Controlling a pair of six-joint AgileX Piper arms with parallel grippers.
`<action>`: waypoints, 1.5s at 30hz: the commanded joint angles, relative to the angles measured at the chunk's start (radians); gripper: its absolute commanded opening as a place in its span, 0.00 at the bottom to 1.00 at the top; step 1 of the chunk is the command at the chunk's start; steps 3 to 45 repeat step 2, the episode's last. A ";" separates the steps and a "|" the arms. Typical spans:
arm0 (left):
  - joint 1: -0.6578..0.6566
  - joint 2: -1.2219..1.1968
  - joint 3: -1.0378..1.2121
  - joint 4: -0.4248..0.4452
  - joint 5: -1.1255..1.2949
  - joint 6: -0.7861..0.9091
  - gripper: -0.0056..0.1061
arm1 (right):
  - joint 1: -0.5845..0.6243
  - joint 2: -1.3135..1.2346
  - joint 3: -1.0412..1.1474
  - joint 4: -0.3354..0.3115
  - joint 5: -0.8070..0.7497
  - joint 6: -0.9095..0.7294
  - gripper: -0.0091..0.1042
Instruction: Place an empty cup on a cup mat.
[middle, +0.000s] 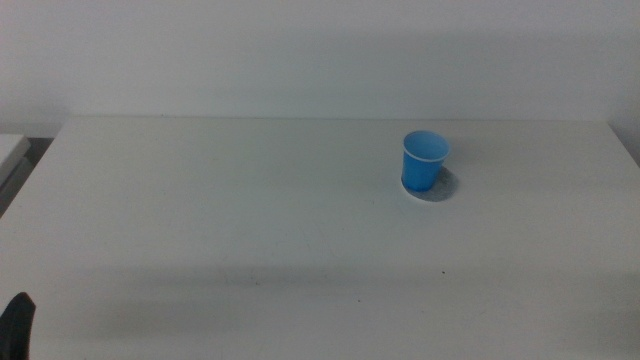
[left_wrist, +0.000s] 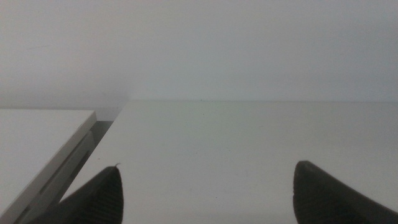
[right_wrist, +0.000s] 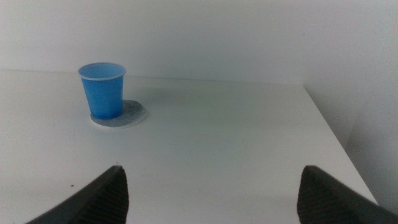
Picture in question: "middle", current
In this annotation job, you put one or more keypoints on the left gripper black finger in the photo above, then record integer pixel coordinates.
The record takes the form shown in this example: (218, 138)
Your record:
(15, 327)

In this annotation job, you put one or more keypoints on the blue plastic cup white rim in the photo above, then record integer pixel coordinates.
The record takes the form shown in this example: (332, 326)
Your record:
(422, 170)

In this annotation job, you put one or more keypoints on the round grey cup mat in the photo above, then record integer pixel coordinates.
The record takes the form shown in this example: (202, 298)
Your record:
(446, 189)

